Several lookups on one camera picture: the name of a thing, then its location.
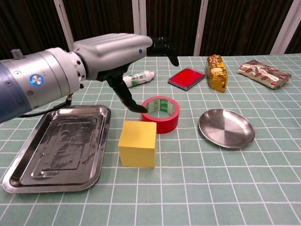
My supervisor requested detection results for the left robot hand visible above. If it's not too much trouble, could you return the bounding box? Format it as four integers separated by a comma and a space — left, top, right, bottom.
71, 32, 180, 113

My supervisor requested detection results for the red tape roll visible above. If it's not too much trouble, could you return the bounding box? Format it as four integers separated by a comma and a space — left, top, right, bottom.
141, 96, 181, 134

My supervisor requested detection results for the yellow cube block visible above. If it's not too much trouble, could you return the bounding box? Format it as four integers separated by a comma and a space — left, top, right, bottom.
118, 121, 158, 169

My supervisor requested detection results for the white bottle green label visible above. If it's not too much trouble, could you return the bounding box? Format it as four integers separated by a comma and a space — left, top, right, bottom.
122, 70, 156, 89

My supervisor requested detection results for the dark pleated curtain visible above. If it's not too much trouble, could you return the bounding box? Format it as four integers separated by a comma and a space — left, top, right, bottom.
0, 0, 301, 61

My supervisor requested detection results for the red flat rectangular box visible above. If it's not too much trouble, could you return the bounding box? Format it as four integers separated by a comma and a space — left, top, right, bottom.
167, 67, 206, 91

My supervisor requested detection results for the gold foil snack package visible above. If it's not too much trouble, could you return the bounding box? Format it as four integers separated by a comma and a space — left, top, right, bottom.
206, 55, 228, 92

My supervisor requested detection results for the rectangular steel tray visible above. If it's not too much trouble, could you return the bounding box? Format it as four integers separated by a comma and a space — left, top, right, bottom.
2, 105, 111, 194

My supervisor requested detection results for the round steel plate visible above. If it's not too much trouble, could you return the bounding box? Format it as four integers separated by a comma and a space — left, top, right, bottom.
198, 108, 256, 149

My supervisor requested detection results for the silver foil snack package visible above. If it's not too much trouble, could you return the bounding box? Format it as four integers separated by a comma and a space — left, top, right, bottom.
238, 60, 292, 90

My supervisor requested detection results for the green checked tablecloth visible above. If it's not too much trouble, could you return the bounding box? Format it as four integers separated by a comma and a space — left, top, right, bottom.
0, 53, 301, 226

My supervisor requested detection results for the white frame post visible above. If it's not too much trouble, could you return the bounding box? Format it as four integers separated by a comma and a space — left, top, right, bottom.
270, 0, 301, 55
131, 0, 148, 37
53, 0, 76, 51
193, 0, 209, 57

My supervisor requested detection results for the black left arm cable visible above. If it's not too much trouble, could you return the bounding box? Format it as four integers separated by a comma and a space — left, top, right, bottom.
17, 94, 73, 118

